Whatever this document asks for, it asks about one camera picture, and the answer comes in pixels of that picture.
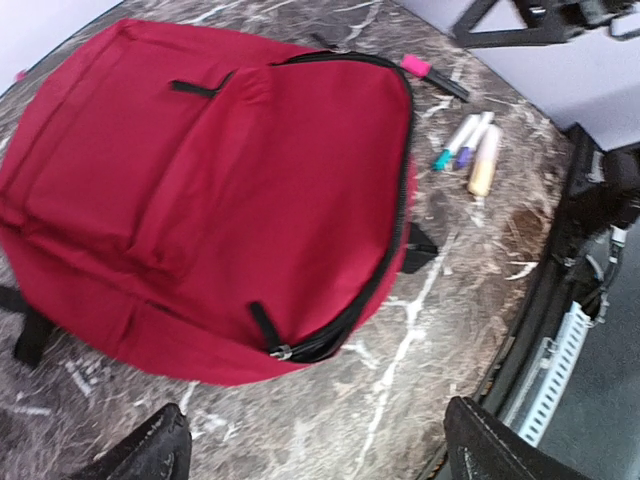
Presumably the teal cap marker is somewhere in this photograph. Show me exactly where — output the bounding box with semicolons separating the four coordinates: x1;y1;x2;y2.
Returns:
432;114;480;171

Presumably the white slotted cable duct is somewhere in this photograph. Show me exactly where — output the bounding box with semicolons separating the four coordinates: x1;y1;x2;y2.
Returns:
503;301;592;447

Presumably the red student backpack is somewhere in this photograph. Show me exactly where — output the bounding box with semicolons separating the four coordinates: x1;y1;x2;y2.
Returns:
1;19;438;386

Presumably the purple cap marker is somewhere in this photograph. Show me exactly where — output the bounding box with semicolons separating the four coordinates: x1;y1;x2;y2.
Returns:
454;111;495;170

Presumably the pink black highlighter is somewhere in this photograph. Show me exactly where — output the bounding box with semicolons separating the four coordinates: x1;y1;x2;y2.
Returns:
400;54;470;103

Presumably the black front rail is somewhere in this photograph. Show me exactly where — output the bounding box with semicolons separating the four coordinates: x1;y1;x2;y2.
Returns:
475;124;616;416

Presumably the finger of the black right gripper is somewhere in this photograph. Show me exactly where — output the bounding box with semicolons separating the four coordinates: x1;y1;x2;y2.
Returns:
451;0;639;48

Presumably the yellow pink pastel highlighter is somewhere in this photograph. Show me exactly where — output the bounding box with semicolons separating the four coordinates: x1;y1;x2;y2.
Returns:
467;124;502;197

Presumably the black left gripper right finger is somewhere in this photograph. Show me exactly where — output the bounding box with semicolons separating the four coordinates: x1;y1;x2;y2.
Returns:
444;396;588;480

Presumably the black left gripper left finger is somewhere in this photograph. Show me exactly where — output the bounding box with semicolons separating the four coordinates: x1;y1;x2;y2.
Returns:
66;403;192;480

